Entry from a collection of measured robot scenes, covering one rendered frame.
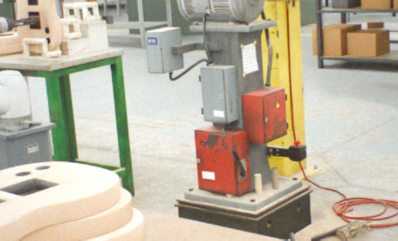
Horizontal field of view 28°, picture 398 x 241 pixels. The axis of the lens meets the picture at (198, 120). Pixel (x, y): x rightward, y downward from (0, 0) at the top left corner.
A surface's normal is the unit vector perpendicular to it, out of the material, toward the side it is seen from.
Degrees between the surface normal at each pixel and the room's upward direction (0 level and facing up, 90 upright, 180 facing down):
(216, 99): 90
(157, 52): 90
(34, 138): 90
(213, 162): 90
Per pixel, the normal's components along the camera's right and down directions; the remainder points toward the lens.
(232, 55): -0.62, 0.21
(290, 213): 0.78, 0.08
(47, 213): 0.58, 0.14
